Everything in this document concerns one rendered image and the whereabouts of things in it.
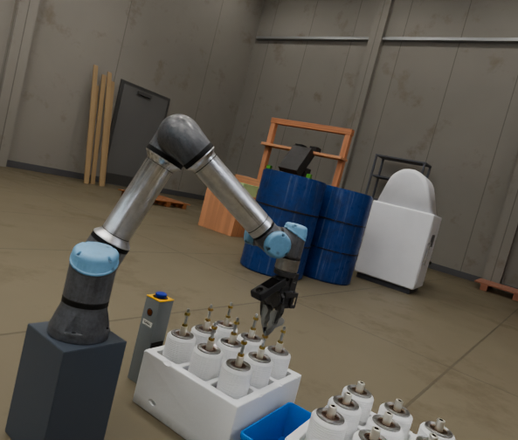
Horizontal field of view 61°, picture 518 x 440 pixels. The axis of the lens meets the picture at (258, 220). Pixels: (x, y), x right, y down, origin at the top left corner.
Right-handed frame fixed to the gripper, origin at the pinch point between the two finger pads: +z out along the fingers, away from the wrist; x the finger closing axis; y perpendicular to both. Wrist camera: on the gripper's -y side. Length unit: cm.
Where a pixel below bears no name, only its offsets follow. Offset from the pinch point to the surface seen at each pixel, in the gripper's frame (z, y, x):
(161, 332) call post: 14.8, -14.5, 34.8
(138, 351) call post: 23.2, -19.7, 38.1
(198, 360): 11.7, -18.0, 7.2
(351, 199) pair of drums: -52, 259, 163
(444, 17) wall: -467, 738, 398
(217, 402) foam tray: 18.4, -18.2, -5.3
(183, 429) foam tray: 31.6, -20.3, 3.5
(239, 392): 15.3, -12.2, -7.3
